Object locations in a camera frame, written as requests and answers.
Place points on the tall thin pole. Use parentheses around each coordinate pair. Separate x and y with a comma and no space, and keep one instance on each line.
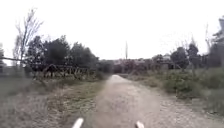
(126,53)

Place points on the grey gravel path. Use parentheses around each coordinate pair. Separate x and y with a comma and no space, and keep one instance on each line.
(120,103)

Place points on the row of dark trees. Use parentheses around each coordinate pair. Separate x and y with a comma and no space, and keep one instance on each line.
(56,51)

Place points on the robot's own part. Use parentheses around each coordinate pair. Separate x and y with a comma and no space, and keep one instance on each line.
(78,123)
(139,125)

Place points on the grass verge with weeds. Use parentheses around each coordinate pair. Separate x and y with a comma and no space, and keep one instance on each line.
(50,100)
(186,83)

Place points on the thin bare tree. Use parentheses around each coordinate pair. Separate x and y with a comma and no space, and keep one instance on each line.
(23,43)

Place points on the wooden rail fence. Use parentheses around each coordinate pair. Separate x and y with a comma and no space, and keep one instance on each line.
(66,69)

